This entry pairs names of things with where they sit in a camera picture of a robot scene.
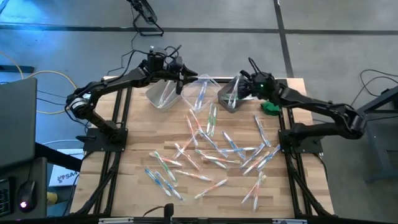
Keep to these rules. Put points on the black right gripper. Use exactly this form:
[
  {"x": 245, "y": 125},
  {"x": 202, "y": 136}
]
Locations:
[{"x": 264, "y": 85}]

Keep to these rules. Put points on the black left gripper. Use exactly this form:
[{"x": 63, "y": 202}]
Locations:
[{"x": 158, "y": 67}]

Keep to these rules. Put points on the green toothbrush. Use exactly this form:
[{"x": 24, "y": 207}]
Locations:
[
  {"x": 210, "y": 119},
  {"x": 217, "y": 163},
  {"x": 166, "y": 168},
  {"x": 233, "y": 93},
  {"x": 214, "y": 123}
]

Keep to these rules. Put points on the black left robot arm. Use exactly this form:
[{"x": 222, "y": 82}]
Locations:
[{"x": 105, "y": 87}]

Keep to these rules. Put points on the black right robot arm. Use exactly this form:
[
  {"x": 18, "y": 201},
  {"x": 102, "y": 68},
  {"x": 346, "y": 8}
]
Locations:
[{"x": 311, "y": 105}]

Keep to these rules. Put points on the grey plastic bin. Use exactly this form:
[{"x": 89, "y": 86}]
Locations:
[{"x": 224, "y": 99}]

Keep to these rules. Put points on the clear plastic bin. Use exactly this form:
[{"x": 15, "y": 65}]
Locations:
[{"x": 214, "y": 90}]

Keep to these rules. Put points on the green cloth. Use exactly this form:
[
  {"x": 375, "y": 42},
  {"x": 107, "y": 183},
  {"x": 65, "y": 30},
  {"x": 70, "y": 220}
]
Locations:
[{"x": 270, "y": 109}]

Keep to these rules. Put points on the beige plastic bin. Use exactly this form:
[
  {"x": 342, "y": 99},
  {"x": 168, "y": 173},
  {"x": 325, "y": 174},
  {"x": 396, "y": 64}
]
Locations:
[{"x": 155, "y": 93}]

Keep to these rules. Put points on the black floor fan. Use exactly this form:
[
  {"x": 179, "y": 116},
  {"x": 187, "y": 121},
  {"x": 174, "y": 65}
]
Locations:
[{"x": 144, "y": 12}]

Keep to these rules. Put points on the toothbrush in clear wrapper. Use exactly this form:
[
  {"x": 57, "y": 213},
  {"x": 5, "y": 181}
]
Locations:
[{"x": 256, "y": 163}]

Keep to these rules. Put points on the grey metal cart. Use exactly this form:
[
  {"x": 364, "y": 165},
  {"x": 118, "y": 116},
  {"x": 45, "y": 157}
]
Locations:
[{"x": 382, "y": 143}]

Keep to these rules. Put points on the white cardboard box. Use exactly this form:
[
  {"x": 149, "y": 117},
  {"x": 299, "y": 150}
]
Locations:
[{"x": 65, "y": 179}]

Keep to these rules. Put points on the black floor bar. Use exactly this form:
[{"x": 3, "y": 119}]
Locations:
[{"x": 18, "y": 69}]

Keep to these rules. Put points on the dark desk surface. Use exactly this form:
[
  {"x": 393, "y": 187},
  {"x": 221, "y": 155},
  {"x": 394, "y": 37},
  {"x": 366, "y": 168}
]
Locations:
[{"x": 34, "y": 168}]

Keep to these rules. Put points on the yellow object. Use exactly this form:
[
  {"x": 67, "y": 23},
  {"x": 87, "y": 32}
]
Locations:
[{"x": 52, "y": 198}]

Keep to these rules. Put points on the black computer mouse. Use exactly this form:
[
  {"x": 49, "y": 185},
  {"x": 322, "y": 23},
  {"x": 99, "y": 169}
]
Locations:
[{"x": 27, "y": 196}]

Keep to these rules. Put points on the backlit keyboard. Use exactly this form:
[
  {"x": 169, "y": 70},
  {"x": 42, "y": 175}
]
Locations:
[{"x": 4, "y": 199}]

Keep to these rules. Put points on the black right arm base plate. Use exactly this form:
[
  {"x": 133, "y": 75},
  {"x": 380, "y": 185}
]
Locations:
[{"x": 308, "y": 146}]

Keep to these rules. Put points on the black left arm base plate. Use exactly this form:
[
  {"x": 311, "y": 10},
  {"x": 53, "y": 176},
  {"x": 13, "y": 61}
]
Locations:
[{"x": 93, "y": 144}]

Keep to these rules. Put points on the white bracket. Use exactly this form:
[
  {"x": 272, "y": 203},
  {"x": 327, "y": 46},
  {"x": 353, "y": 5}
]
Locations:
[
  {"x": 115, "y": 220},
  {"x": 289, "y": 221}
]

